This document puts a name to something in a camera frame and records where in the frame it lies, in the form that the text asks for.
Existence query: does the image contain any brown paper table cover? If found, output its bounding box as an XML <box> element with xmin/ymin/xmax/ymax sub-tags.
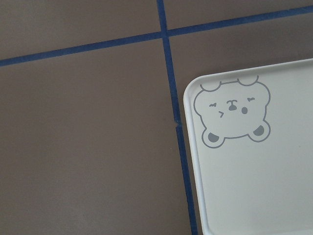
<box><xmin>0</xmin><ymin>0</ymin><xmax>313</xmax><ymax>235</ymax></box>

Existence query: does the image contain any white bear tray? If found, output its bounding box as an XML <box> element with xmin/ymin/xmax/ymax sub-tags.
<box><xmin>183</xmin><ymin>59</ymin><xmax>313</xmax><ymax>235</ymax></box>

